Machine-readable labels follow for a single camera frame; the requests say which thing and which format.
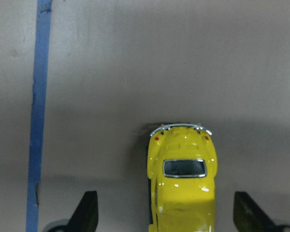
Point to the yellow beetle toy car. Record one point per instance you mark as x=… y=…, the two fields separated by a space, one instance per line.
x=181 y=170

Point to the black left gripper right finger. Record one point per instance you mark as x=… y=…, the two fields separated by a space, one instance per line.
x=248 y=216

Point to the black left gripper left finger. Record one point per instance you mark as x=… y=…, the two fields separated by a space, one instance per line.
x=85 y=217

